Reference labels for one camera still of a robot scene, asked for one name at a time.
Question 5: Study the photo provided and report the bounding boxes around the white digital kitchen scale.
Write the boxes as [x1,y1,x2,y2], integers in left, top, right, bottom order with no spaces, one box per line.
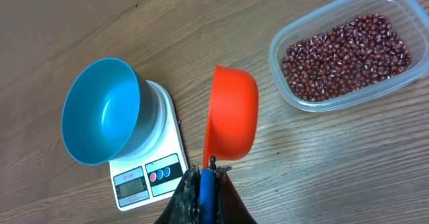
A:
[109,81,188,211]

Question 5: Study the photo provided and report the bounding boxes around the orange measuring scoop blue handle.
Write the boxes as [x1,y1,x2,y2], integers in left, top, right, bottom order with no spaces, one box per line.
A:
[198,65,259,223]

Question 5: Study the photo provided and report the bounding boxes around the red adzuki beans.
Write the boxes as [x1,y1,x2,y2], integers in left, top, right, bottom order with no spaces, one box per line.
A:
[282,13,412,102]

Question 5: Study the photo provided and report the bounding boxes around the clear plastic food container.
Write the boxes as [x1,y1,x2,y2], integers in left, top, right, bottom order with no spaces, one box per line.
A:
[268,0,428,112]

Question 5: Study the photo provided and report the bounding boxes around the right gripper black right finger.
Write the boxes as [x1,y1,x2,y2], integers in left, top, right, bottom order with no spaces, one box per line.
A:
[214,166,257,224]

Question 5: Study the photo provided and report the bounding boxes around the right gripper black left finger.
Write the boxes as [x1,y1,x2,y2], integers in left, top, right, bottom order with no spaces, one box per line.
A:
[155,166,200,224]

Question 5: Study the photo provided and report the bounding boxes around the blue plastic bowl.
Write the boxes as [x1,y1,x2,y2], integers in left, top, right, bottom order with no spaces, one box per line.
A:
[61,58,158,166]

